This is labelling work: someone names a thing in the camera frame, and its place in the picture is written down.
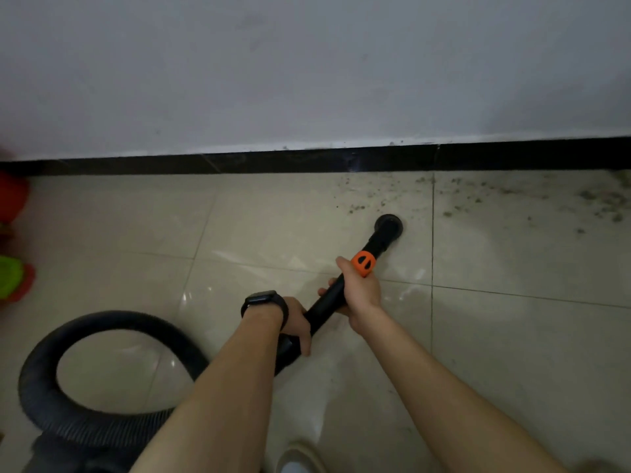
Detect person's left hand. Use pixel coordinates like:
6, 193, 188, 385
282, 296, 313, 358

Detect person's right hand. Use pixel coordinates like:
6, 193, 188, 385
317, 256, 384, 336

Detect black vacuum wand orange ring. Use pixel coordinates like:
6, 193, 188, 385
272, 214, 404, 378

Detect person's left forearm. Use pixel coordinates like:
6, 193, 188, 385
129, 304, 288, 473

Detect person's right forearm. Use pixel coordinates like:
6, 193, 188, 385
352, 306, 569, 473

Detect black wrist watch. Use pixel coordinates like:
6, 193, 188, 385
240, 290, 291, 332

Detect black baseboard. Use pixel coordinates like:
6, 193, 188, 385
0, 137, 631, 177

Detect light grey shoe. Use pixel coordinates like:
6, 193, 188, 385
275, 440, 327, 473

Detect dark vacuum cleaner body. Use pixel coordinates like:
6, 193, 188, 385
22, 431, 166, 473

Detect scattered grey dust debris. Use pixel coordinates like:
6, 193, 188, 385
335, 171, 631, 237

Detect green and red plastic object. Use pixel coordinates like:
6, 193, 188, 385
0, 254, 36, 305

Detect black corrugated vacuum hose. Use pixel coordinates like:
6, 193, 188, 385
18, 310, 214, 450

